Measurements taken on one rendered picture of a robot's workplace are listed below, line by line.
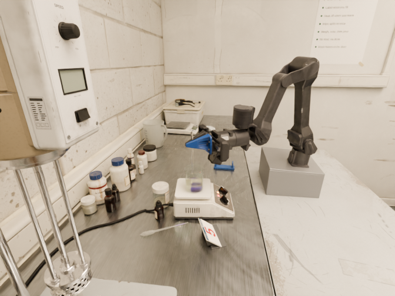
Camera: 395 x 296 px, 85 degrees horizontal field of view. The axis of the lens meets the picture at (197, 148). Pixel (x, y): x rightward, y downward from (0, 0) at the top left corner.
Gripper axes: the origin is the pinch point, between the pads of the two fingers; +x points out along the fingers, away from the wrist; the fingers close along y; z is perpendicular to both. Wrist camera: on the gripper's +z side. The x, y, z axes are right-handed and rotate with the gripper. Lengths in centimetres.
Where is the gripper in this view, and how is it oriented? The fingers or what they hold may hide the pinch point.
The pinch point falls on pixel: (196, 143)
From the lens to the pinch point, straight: 66.1
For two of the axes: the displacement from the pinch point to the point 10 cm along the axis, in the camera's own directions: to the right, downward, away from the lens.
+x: -9.4, 1.4, -3.1
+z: 0.1, 9.3, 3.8
